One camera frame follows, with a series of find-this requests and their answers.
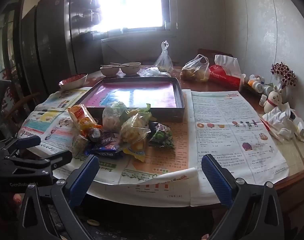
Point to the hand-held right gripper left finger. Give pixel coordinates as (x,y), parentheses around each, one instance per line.
(84,177)

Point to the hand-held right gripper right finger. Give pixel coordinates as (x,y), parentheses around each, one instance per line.
(215,177)

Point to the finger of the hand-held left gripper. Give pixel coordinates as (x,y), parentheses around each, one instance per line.
(54,158)
(24,143)

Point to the small round pastry packet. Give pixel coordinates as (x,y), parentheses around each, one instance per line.
(79,142)

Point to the blue cookie packet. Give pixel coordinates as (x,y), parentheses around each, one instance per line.
(107,142)

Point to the orange bread packet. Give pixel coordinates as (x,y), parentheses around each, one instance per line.
(82,120)

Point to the yellow cartoon snack packet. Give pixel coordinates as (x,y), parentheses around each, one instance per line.
(137,153)

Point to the clear shredded snack packet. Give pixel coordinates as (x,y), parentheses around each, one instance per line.
(112,120)

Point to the black green pea packet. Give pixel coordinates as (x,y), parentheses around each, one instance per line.
(162,137)

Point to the green yellow snack packet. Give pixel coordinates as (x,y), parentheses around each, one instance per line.
(132,130)

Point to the shallow dark cardboard box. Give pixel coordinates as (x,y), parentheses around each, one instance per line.
(142,111)

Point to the person's left hand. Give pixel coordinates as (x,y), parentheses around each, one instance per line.
(17,200)

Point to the colourful picture newspaper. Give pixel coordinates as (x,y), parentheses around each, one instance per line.
(46,117)

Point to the bundle of bamboo skewers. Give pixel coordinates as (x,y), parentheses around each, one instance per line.
(269,127)

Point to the red patterned bowl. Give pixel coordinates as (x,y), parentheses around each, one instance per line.
(72,83)

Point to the crumpled white plastic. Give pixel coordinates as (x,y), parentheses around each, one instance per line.
(277,116)

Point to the small white bottle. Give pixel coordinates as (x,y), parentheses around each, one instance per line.
(262,101)

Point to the glass door red decorations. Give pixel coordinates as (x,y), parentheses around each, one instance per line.
(1,55)

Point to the white rabbit figurine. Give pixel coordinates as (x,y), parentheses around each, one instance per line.
(273,100)

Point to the red tissue pack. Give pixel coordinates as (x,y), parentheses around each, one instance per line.
(224,77)

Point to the cluster of white medicine bottles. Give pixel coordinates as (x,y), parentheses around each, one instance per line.
(259,85)

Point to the white ceramic bowl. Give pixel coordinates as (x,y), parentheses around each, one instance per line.
(109,72)
(130,69)

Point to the pink printed workbook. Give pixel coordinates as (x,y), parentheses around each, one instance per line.
(154,95)

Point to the dark refrigerator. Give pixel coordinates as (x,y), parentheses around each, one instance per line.
(54,42)

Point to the wooden chopstick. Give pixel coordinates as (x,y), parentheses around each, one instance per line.
(119,64)
(107,66)

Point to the plastic bag of yellow food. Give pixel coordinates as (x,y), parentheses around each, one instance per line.
(194,72)

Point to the crumpled clear plastic bag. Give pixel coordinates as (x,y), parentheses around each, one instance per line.
(154,73)

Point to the dark red flower ornament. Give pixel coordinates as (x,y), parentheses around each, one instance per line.
(284,73)

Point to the high back wooden chair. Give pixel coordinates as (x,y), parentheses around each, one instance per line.
(207,52)

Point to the tied clear plastic bag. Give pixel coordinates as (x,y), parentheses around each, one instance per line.
(164,61)

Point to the black side rack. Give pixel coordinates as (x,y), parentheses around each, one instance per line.
(90,15)

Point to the window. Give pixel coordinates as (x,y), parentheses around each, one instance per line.
(132,5)

